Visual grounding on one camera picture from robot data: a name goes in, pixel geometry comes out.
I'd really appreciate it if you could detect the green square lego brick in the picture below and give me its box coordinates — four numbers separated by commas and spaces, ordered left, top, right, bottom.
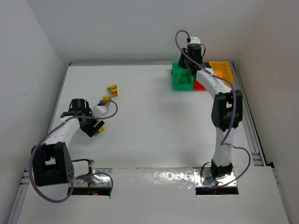
179, 77, 185, 84

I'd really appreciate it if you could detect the red green flower lego stack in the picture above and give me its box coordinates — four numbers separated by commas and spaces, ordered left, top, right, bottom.
98, 99, 110, 106

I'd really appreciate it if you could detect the yellow long lego brick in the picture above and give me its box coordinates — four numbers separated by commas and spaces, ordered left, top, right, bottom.
98, 127, 105, 133

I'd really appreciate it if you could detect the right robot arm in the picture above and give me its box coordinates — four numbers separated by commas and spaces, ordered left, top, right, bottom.
179, 43, 243, 180

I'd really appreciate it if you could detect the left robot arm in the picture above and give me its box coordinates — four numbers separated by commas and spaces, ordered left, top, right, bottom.
33, 98, 108, 187

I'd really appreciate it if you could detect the green plastic bin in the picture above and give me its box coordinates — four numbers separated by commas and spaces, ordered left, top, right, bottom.
171, 62, 193, 91

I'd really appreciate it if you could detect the red plastic bin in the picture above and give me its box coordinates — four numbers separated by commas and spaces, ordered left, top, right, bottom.
193, 61, 210, 91

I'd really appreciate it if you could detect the yellow plastic bin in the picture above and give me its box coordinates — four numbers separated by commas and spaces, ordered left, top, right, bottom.
209, 61, 233, 83

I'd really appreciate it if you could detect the yellow arch lego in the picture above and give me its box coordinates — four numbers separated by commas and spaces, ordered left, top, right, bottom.
107, 84, 118, 92

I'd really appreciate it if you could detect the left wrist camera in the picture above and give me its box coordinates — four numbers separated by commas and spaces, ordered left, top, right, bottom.
92, 105, 108, 118

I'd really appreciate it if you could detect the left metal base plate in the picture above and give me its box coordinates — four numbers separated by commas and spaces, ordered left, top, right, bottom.
73, 168, 113, 188

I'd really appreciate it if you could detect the metal base plate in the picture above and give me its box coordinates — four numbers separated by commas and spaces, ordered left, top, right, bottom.
73, 168, 113, 188
193, 168, 237, 188

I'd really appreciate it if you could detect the aluminium frame rail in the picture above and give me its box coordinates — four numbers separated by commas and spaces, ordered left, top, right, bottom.
228, 62, 266, 167

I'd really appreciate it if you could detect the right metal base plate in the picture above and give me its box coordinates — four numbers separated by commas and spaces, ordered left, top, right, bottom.
193, 168, 237, 188

